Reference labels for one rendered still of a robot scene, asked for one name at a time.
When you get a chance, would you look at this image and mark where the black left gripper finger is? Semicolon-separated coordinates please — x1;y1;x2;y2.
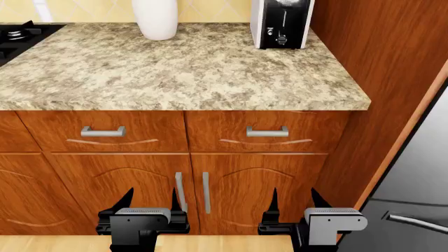
170;187;187;213
103;187;135;212

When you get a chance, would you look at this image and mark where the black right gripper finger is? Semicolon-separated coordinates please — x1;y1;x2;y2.
262;187;281;214
310;187;334;210

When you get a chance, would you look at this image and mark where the white and black toaster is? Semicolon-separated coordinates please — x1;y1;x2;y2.
249;0;316;51

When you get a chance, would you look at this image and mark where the grey toaster lever knob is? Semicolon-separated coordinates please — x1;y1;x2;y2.
274;0;304;8

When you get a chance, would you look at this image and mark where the wooden cabinet door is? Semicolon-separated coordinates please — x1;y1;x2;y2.
50;151;201;236
190;153;329;236
0;151;99;236

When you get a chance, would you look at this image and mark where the wooden drawer front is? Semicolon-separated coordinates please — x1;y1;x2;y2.
0;110;43;153
184;109;351;155
15;109;190;153

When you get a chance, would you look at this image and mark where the grey steel refrigerator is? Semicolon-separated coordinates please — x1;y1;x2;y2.
336;78;448;252

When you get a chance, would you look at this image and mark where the tall wooden side panel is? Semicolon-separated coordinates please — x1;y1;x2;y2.
309;0;448;211

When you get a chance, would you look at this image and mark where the white ceramic vase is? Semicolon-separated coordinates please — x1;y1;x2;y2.
131;0;179;42

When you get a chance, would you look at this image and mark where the black gas stove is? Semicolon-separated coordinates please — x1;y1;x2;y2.
0;20;68;68

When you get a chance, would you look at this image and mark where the black stove burner grate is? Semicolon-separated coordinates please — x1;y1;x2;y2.
0;20;43;42

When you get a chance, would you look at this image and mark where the silver cabinet door handle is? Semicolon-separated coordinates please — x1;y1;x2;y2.
174;171;189;214
202;171;212;215

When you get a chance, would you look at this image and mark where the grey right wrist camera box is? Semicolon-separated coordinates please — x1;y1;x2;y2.
295;207;369;252

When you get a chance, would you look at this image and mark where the silver drawer handle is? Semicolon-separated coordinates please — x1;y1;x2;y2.
245;125;290;139
80;125;127;139

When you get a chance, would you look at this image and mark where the silver refrigerator handle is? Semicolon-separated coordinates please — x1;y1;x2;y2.
384;211;448;235

